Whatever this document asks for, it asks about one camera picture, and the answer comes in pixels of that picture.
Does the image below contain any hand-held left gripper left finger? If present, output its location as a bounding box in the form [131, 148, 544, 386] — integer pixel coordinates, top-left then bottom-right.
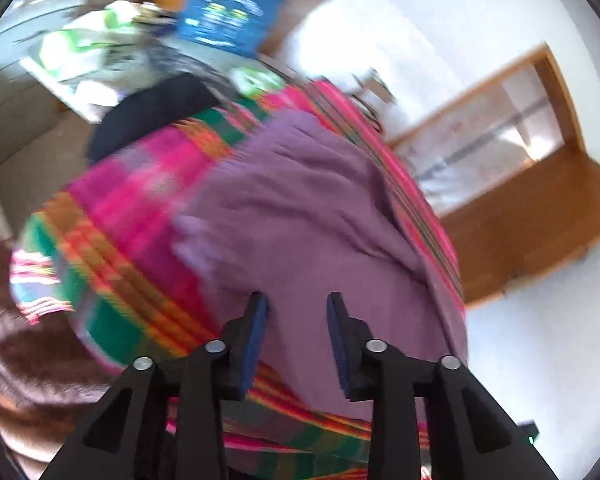
[40, 291, 270, 480]

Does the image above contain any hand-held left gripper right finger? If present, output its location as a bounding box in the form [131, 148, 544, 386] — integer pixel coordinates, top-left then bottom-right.
[326, 291, 558, 480]

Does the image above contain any purple fleece garment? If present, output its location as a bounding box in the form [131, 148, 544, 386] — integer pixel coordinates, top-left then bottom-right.
[172, 110, 468, 423]

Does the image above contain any pink green plaid blanket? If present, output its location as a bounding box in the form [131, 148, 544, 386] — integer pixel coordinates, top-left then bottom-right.
[10, 80, 466, 480]

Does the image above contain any wooden door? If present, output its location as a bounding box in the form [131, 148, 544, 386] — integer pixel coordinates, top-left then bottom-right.
[440, 142, 600, 308]
[395, 60, 566, 211]

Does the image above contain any brown fuzzy cloth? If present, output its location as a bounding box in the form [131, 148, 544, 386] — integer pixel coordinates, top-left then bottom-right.
[0, 225, 126, 461]

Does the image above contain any black cloth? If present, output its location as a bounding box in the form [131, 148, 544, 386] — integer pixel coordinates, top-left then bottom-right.
[87, 72, 231, 163]

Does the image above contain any green white tissue packet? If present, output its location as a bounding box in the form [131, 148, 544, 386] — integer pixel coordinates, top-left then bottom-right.
[230, 65, 288, 98]
[37, 0, 146, 81]

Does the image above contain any cardboard box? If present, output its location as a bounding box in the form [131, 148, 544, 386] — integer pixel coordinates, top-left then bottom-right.
[352, 67, 398, 111]

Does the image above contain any grey printed table mat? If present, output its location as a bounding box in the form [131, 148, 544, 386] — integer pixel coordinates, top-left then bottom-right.
[20, 0, 291, 126]

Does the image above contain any blue printed tote bag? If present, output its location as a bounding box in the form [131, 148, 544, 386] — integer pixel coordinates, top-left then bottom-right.
[177, 0, 286, 58]

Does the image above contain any wooden door frame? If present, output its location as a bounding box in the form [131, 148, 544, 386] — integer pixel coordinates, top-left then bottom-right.
[385, 42, 588, 161]

